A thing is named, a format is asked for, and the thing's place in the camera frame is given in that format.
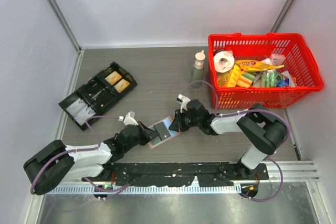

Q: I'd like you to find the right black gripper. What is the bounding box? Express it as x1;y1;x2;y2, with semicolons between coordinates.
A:
170;108;202;132

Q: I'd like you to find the pink card holder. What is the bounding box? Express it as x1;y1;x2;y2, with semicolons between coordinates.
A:
148;116;180;149

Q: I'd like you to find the black card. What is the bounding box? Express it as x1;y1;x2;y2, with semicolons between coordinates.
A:
154;122;171;141

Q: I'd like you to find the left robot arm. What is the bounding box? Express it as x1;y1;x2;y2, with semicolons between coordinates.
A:
23;121;159;195

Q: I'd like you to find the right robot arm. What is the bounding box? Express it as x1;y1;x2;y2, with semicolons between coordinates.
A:
169;98;290;179

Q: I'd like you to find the gold card stack lower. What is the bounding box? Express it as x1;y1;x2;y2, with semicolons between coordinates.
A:
114;79;130;93

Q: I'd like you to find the gold card stack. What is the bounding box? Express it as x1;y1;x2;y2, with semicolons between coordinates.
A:
114;79;130;93
105;71;122;86

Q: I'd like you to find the black card organizer tray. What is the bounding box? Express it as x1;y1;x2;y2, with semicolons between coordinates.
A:
59;62;138;131

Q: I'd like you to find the gold card stack upper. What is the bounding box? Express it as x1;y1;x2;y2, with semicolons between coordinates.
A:
105;71;122;86

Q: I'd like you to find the silver card stack lower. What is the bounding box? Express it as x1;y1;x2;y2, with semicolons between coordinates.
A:
75;108;96;125

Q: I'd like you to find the silver card stack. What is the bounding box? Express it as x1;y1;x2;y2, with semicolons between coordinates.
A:
66;99;87;117
75;108;96;125

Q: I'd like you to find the silver card stack upper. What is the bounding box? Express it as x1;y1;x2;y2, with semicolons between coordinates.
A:
66;99;87;117

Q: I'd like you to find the green pump bottle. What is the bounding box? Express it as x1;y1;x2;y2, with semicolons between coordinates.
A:
191;50;206;88

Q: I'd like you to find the yellow green sponge pack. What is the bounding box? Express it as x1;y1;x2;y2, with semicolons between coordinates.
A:
225;65;257;88

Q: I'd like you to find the toilet paper roll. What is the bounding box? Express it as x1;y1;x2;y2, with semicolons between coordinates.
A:
213;50;235;73

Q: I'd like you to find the yellow chips bag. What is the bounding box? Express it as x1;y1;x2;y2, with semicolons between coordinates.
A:
235;60;284;72

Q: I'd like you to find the green packaged item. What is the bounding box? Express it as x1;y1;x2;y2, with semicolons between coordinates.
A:
261;70;277;88

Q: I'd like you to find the blue packaged item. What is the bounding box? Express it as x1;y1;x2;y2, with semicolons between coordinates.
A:
276;76;296;88

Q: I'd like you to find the white small packet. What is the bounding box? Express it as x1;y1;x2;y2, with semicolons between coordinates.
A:
269;54;286;66

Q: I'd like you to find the red shopping basket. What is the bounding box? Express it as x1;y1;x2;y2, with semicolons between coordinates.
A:
208;33;324;109

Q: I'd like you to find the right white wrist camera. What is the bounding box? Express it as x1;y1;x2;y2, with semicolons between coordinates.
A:
176;94;190;113

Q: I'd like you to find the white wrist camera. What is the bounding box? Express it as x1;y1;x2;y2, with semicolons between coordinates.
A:
118;111;138;126
176;94;190;113

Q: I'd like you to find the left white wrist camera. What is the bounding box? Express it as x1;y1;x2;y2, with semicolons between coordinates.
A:
118;111;138;126

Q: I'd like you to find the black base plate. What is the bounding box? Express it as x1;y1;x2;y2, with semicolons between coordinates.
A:
81;161;270;187

